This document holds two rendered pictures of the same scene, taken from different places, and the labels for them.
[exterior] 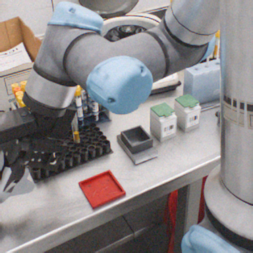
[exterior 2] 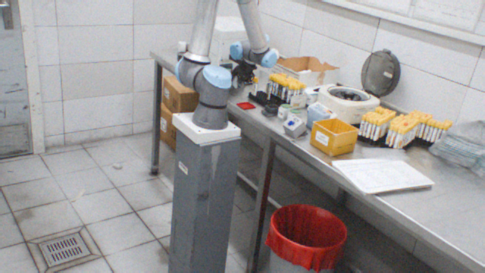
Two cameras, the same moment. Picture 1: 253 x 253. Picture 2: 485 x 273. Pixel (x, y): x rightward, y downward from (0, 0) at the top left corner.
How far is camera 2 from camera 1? 208 cm
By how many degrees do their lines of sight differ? 68
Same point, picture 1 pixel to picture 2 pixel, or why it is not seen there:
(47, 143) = (240, 70)
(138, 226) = not seen: hidden behind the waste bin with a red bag
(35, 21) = (355, 79)
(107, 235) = not seen: hidden behind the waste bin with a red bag
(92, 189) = (245, 105)
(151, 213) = not seen: hidden behind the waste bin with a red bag
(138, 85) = (235, 49)
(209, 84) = (314, 118)
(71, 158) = (257, 98)
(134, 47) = (246, 44)
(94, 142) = (267, 101)
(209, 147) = (276, 127)
